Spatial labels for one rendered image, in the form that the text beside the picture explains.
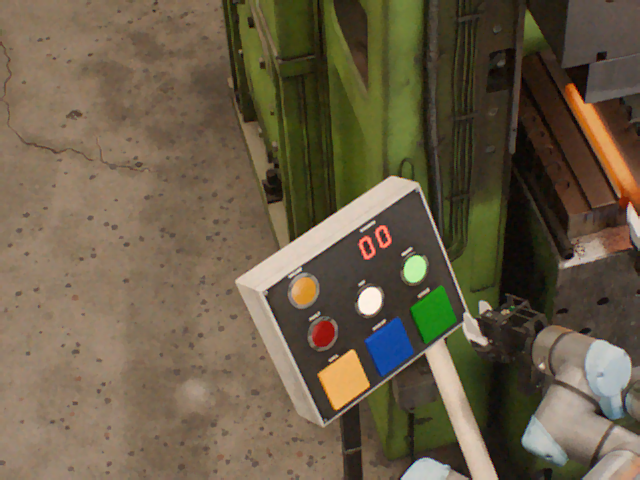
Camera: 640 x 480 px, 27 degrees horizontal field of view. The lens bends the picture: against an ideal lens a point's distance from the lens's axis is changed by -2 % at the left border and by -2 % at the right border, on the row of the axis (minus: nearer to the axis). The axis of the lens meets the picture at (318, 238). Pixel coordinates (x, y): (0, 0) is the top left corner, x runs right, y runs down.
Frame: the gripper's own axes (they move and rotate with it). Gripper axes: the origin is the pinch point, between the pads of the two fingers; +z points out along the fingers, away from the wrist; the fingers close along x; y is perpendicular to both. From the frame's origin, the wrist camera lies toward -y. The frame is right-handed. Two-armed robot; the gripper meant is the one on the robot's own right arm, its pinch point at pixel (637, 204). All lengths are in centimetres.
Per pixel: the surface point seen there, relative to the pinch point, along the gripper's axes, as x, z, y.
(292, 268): -67, -12, -20
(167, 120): -75, 150, 99
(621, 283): -2.2, -3.3, 18.9
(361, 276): -56, -11, -13
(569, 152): -6.9, 16.9, 1.0
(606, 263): -6.4, -3.3, 11.1
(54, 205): -113, 126, 99
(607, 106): 5.0, 26.1, 0.8
